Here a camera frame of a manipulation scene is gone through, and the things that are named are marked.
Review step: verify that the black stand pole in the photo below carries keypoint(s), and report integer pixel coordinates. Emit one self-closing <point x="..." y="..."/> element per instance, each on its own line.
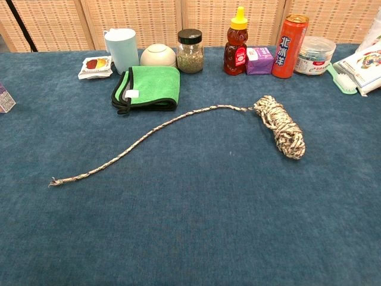
<point x="22" y="26"/>

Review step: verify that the glass jar with black lid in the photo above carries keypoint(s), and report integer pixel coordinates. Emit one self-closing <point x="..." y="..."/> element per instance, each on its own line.
<point x="190" y="56"/>

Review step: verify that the clear plastic clip tub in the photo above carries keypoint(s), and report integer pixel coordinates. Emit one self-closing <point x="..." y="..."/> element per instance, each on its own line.
<point x="315" y="56"/>

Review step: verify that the orange drink can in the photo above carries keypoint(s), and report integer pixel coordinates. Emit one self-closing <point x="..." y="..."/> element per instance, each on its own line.
<point x="287" y="47"/>

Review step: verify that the white printed package bag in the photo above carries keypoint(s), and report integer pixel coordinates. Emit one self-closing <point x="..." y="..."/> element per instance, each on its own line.
<point x="366" y="68"/>

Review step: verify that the purple small box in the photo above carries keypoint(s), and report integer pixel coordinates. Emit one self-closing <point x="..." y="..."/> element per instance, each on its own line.
<point x="259" y="62"/>

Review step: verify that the white snack packet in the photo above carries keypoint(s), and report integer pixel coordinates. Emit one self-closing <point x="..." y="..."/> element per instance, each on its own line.
<point x="94" y="67"/>

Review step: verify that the woven bamboo folding screen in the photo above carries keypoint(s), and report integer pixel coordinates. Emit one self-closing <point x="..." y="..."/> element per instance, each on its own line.
<point x="149" y="18"/>

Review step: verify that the white ceramic bowl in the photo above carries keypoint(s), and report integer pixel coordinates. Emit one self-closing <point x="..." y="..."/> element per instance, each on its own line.
<point x="157" y="55"/>

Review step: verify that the green microfiber cloth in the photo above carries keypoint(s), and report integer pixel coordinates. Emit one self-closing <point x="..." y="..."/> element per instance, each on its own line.
<point x="154" y="83"/>

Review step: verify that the small purple carton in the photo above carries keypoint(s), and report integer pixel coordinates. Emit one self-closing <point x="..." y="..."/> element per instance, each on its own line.
<point x="6" y="99"/>

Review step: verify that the bear-shaped honey bottle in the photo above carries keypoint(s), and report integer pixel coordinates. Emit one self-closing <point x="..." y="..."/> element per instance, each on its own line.
<point x="235" y="50"/>

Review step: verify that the light blue mug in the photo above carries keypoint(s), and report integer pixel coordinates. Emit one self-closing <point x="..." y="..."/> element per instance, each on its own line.
<point x="123" y="50"/>

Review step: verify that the white plastic bag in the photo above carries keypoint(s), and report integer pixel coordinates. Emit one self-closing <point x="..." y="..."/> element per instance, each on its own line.
<point x="372" y="34"/>

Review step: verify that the green scrub brush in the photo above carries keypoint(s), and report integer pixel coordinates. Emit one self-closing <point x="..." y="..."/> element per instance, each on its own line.
<point x="345" y="83"/>

